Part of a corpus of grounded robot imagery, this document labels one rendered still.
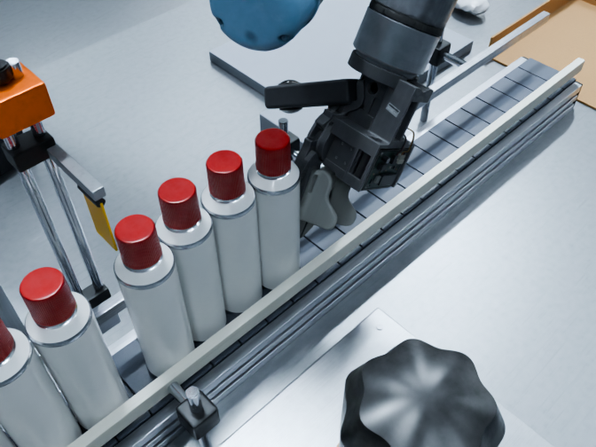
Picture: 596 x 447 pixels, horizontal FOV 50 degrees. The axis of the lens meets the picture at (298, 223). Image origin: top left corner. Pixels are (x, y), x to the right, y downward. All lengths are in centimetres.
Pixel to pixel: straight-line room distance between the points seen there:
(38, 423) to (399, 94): 43
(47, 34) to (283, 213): 79
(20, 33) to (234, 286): 81
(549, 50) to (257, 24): 83
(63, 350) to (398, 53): 39
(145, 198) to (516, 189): 52
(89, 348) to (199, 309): 13
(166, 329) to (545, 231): 53
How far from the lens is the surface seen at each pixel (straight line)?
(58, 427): 61
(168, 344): 62
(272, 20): 49
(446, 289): 81
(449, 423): 32
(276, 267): 68
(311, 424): 64
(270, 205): 61
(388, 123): 62
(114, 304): 64
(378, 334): 70
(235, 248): 62
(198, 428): 61
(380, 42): 61
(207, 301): 63
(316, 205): 67
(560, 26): 134
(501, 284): 83
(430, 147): 91
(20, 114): 50
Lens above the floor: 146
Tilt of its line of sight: 48 degrees down
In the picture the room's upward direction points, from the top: straight up
